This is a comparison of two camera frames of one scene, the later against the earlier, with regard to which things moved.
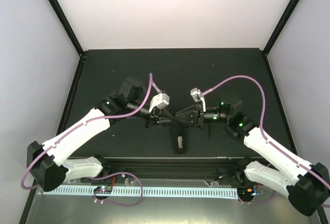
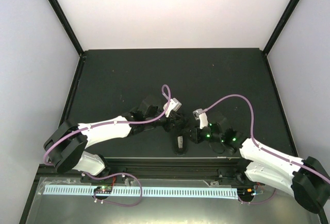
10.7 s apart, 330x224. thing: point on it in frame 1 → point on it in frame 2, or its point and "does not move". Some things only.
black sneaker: [181, 142] does not move
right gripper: [199, 118] → [195, 136]
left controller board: [103, 189] does not move
